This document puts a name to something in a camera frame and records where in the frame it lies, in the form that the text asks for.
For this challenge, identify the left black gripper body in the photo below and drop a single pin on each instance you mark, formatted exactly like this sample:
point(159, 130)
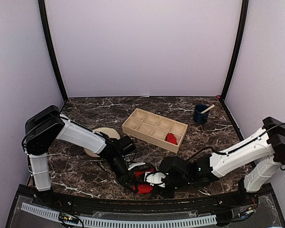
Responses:
point(126, 176)

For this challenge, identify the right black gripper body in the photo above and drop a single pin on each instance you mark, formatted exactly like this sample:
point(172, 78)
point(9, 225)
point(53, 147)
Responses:
point(169, 194)

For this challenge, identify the red santa sock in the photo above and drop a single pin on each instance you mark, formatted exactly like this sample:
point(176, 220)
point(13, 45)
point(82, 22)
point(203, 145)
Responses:
point(171, 138)
point(143, 188)

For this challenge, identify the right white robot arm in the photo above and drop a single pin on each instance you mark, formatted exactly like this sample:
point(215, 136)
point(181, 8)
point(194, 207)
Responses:
point(266, 147)

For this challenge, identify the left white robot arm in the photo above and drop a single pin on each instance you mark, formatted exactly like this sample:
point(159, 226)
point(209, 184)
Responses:
point(49, 125)

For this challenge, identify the round painted wooden plate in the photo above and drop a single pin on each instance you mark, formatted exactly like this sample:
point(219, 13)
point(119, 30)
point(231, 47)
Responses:
point(110, 132)

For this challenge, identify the wooden compartment tray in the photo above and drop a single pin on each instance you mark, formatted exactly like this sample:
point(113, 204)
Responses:
point(153, 128)

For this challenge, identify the dark blue enamel mug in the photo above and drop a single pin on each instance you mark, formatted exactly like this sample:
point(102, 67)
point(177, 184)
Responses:
point(198, 117)

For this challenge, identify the wooden stick in mug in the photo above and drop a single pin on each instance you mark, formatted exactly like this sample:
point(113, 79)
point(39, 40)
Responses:
point(209, 108)

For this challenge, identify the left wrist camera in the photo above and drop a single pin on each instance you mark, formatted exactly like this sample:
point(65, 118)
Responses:
point(140, 166)

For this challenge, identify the white slotted cable duct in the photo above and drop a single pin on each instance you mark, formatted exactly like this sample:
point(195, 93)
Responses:
point(121, 220)

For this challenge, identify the black front table rail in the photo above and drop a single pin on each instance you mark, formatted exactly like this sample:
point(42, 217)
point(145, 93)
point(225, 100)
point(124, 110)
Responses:
point(88, 205)

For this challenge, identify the right black frame post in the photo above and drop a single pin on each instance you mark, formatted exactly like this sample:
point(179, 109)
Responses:
point(236, 49)

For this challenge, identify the black frame post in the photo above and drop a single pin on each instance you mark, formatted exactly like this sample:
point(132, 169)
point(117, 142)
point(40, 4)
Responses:
point(236, 49)
point(50, 49)

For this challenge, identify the left black frame post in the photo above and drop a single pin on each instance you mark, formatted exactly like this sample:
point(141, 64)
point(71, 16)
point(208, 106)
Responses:
point(50, 49)

